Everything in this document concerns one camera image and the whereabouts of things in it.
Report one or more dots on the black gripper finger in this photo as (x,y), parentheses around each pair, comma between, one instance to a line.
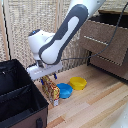
(42,80)
(55,76)

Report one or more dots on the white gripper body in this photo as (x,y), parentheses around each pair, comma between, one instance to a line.
(41,71)

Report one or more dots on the granola bars cardboard box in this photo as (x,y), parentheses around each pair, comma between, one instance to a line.
(50,90)

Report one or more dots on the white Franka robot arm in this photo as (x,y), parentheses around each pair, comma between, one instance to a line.
(66,30)

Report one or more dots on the blue plastic bowl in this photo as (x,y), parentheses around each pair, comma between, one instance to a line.
(65,90)

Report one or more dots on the yellow plastic bowl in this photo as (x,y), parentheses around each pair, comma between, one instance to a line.
(78,83)

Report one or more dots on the black fabric storage bag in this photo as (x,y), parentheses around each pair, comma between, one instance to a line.
(16,96)

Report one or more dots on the bamboo blind screen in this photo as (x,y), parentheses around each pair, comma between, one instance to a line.
(20,26)

